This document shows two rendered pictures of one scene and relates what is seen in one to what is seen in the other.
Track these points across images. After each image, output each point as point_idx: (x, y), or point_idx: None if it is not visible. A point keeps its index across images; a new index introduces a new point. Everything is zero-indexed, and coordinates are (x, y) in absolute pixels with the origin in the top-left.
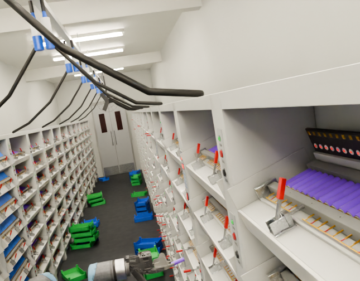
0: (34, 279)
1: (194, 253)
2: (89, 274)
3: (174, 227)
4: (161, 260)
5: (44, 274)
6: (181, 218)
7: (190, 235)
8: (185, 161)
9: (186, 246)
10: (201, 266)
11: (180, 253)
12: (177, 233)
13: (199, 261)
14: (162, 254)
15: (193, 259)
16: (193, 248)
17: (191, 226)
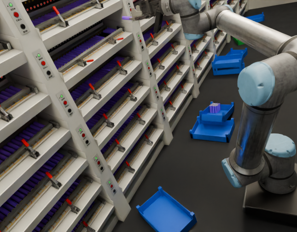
0: (276, 55)
1: (89, 56)
2: None
3: None
4: (139, 8)
5: (257, 63)
6: (62, 30)
7: (102, 8)
8: None
9: (71, 75)
10: (131, 4)
11: (26, 169)
12: (45, 86)
13: (129, 2)
14: (132, 9)
15: (96, 55)
16: (76, 66)
17: (86, 14)
